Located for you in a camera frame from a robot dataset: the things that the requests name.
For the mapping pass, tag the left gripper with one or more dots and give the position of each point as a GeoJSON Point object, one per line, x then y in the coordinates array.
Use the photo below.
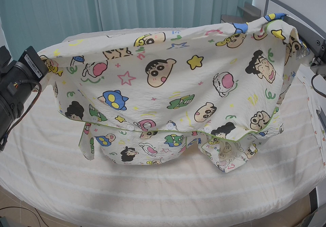
{"type": "Point", "coordinates": [15, 98]}

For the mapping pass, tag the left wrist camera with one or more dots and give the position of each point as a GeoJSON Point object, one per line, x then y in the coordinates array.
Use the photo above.
{"type": "Point", "coordinates": [3, 59]}

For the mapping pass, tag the grey bedside table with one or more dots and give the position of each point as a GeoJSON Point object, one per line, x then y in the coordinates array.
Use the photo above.
{"type": "Point", "coordinates": [236, 17]}

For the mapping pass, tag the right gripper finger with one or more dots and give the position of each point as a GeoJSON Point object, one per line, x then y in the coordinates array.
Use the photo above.
{"type": "Point", "coordinates": [313, 40]}

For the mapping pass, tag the bed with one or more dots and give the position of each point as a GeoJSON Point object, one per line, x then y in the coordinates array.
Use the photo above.
{"type": "Point", "coordinates": [152, 195]}

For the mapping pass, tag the white printed pyjama top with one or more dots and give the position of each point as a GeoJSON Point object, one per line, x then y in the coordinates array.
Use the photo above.
{"type": "Point", "coordinates": [178, 80]}

